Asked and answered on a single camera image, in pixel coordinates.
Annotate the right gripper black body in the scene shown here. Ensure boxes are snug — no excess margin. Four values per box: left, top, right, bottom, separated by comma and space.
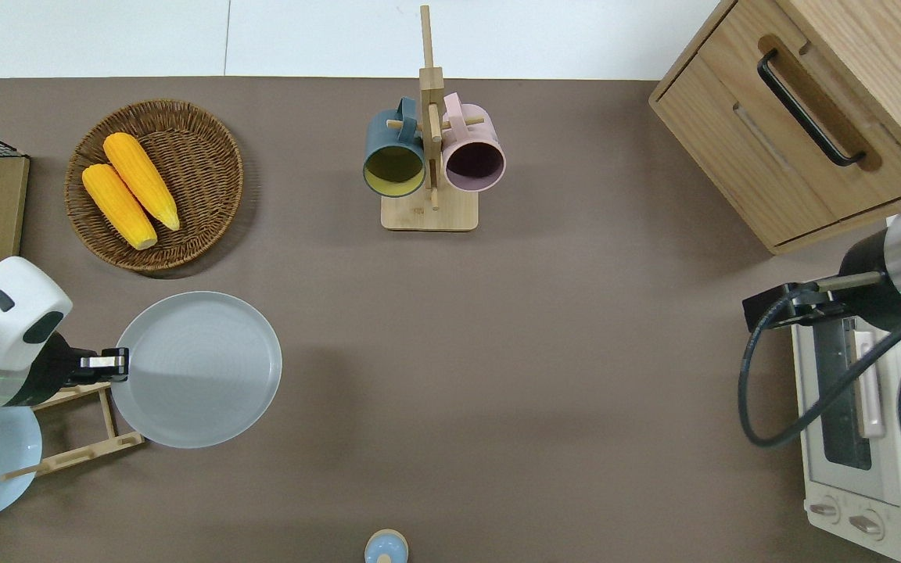
842, 229, 901, 331

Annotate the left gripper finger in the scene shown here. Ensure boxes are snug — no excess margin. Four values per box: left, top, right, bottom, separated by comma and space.
79, 347, 131, 384

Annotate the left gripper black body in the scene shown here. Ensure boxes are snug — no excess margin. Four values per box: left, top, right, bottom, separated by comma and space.
24, 332, 85, 409

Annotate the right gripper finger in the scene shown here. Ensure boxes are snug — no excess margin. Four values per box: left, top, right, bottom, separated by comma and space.
742, 270, 889, 333

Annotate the gray plate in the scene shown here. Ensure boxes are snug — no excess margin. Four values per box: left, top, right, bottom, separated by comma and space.
109, 291, 283, 450

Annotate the wooden plate rack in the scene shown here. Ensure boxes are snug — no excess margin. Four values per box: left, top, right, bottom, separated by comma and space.
1, 380, 146, 482

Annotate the yellow corn cob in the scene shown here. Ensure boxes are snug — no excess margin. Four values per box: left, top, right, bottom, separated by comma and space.
81, 163, 159, 251
102, 131, 181, 232

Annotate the wooden drawer cabinet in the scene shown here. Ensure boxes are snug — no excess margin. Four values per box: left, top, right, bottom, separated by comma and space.
648, 0, 901, 256

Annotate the cream toaster oven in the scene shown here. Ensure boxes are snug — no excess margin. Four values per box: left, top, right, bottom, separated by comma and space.
791, 317, 901, 563

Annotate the brown table mat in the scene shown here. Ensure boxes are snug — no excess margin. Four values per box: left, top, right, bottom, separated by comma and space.
0, 76, 901, 563

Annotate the round wicker basket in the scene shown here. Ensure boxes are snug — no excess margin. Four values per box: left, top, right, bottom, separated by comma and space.
64, 99, 245, 273

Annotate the blue dome wooden base bell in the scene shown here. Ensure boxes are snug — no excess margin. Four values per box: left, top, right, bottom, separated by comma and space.
364, 529, 410, 563

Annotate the pink mug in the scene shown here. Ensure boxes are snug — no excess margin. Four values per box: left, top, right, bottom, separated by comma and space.
440, 92, 507, 194

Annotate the wooden mug tree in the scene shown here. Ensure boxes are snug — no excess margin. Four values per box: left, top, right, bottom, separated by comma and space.
381, 4, 480, 232

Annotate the teal mug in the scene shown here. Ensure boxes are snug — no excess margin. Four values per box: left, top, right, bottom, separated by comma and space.
362, 97, 427, 199

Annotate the black looping cable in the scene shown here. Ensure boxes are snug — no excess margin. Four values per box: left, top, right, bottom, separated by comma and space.
737, 291, 901, 449

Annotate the black cabinet handle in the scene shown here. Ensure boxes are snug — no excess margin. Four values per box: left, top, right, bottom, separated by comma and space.
757, 48, 867, 168

